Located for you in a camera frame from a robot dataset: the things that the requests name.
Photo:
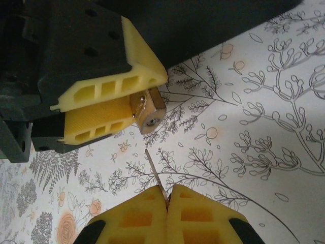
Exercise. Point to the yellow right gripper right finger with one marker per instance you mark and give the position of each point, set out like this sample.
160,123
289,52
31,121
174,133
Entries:
205,218

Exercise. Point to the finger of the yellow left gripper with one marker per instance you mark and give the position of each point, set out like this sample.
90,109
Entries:
94,122
106,87

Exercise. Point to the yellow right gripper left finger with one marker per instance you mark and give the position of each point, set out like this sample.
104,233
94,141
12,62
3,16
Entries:
132,218

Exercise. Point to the thin wooden stick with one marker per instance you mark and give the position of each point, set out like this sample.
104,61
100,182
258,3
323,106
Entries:
155,175

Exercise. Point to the brass padlock with silver shackle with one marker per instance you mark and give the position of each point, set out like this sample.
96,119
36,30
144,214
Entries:
149,111

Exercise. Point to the white floral print tablecloth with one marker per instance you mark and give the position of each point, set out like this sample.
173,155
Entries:
228,139

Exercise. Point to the dark box with starry print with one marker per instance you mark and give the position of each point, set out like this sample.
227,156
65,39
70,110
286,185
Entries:
198,28

